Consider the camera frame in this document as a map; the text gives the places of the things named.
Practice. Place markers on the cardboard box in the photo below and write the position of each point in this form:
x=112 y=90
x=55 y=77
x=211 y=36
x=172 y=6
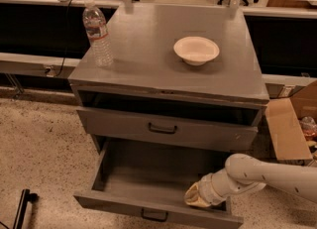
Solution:
x=283 y=116

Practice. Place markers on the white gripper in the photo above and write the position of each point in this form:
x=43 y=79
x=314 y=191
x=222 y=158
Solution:
x=207 y=187

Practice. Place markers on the grey drawer cabinet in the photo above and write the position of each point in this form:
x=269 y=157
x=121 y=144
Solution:
x=148 y=77

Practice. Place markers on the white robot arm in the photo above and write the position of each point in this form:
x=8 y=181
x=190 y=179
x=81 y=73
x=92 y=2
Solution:
x=242 y=173

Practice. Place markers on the grey top drawer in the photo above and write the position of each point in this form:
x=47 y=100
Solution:
x=166 y=130

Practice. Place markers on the white bowl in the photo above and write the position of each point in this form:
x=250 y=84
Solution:
x=196 y=50

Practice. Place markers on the black bar on floor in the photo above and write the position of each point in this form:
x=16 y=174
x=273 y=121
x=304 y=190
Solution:
x=26 y=197

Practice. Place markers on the bottle inside cardboard box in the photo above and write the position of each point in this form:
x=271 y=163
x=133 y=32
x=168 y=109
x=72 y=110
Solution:
x=309 y=127

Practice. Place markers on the clear plastic water bottle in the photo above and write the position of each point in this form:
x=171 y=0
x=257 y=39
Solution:
x=97 y=33

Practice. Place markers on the grey drawer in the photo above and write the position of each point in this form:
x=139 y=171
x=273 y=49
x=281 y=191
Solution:
x=166 y=130
x=149 y=181

